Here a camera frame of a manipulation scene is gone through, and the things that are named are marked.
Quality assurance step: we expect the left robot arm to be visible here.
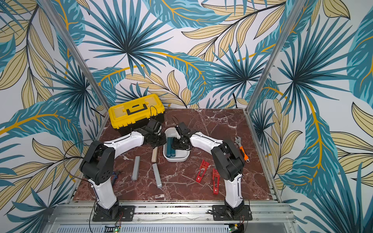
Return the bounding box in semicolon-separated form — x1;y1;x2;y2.
80;119;166;219

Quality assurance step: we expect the aluminium frame post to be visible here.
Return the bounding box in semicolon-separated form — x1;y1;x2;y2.
39;0;110;111
246;1;305;114

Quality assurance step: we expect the beige wooden block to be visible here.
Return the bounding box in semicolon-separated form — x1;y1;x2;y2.
151;147;158;163

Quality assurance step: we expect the red clip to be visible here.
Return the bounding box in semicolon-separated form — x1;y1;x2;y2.
212;169;220;195
196;160;210;183

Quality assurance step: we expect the aluminium front rail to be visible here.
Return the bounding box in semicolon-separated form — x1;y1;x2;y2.
43;201;300;233

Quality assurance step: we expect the orange handled adjustable wrench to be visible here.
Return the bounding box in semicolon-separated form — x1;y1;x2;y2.
235;136;250;163

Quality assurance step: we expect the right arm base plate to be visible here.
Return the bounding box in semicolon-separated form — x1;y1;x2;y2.
212;205;253;221

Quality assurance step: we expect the white rectangular tray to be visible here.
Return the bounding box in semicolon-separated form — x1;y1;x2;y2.
163;127;190;162

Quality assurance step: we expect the left aluminium frame post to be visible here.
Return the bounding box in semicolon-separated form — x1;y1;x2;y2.
39;0;110;111

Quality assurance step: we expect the yellow black toolbox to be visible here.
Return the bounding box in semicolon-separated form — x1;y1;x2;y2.
108;94;165;130

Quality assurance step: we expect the right aluminium frame post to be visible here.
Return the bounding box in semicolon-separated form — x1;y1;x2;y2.
246;1;305;114

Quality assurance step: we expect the red clip left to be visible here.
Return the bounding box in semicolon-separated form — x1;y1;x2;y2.
196;160;210;183

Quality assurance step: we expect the teal block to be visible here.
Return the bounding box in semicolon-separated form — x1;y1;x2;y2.
170;137;175;157
166;137;172;158

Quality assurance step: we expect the grey block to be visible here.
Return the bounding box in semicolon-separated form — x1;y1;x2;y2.
132;156;140;181
152;163;162;189

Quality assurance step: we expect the red clip right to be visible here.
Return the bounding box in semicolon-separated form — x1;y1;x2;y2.
212;169;220;195

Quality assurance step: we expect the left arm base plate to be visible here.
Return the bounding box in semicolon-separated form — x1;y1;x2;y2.
92;205;135;222

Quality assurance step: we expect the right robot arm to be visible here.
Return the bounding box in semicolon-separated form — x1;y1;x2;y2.
174;122;244;216

